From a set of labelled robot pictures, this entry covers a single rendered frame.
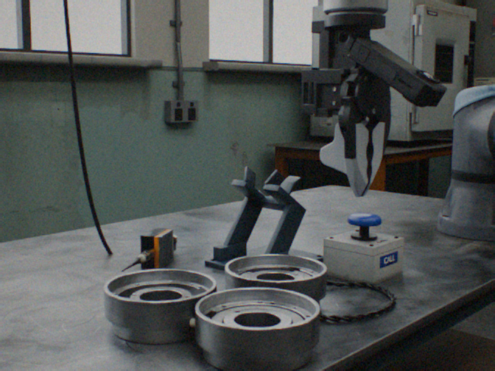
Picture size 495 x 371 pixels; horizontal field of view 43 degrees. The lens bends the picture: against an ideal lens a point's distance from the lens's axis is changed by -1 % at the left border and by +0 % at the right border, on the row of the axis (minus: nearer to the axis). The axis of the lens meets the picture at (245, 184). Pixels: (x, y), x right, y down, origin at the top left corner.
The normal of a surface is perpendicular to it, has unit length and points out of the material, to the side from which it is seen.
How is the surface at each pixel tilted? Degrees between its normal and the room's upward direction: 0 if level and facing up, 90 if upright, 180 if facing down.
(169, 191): 90
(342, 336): 0
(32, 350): 0
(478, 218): 73
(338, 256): 90
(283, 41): 90
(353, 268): 90
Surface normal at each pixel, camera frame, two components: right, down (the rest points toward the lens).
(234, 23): 0.73, 0.10
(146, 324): -0.11, 0.15
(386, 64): -0.69, 0.05
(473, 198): -0.63, -0.20
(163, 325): 0.16, 0.14
